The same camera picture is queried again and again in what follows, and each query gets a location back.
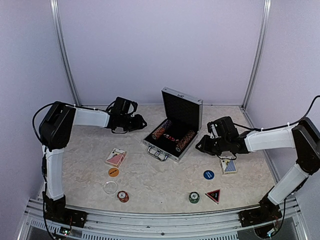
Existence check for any clear round button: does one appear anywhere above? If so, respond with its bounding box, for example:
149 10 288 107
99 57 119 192
103 181 118 195

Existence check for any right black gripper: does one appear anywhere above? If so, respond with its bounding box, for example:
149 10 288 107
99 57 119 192
196 134 230 156

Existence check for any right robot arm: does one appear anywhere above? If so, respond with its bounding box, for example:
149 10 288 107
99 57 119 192
196 115 320 222

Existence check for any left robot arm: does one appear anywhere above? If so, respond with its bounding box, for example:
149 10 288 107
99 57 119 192
33 99 147 201

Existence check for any red poker chip stack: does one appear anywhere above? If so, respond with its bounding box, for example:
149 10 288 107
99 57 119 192
117 190 130 203

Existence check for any left poker chip row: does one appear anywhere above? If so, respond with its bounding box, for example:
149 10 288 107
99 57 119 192
151 119 173 140

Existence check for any poker chip row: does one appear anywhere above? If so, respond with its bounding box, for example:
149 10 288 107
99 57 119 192
175 130 196 152
151 119 173 140

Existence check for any front aluminium rail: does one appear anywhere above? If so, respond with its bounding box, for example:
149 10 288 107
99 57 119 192
17 198 308 240

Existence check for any aluminium poker case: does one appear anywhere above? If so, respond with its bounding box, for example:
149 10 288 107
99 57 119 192
143 87 203 163

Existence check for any blue round button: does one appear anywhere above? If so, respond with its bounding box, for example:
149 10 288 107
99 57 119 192
203 170 215 180

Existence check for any red playing card deck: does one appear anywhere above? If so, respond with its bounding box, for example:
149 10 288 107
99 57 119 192
105 148 127 168

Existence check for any orange round button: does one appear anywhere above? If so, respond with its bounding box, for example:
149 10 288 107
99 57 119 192
108 167 120 178

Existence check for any green poker chip stack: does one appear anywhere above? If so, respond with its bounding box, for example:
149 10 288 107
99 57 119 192
188 191 200 204

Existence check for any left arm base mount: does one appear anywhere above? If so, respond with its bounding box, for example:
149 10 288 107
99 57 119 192
42 191 88 228

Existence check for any right poker chip row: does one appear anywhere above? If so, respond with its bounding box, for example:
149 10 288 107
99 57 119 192
175 130 196 152

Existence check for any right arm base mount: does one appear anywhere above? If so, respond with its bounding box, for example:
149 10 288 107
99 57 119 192
238 196 283 227

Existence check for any black triangular button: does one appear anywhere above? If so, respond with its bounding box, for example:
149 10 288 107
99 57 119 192
205 189 221 205

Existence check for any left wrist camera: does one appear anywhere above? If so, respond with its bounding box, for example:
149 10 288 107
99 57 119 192
105 96 138 116

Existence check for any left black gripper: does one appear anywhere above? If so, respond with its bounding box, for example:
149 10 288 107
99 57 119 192
120 113 147 132

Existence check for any left aluminium frame post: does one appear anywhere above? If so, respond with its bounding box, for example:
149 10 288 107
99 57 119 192
49 0 82 106

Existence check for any aluminium frame post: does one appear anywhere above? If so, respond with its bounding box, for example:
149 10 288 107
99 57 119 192
241 0 272 111
49 0 82 106

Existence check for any right aluminium frame post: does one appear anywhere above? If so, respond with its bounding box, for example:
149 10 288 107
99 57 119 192
241 0 272 111

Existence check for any blue playing card deck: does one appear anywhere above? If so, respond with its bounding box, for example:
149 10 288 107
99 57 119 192
220 158 238 175

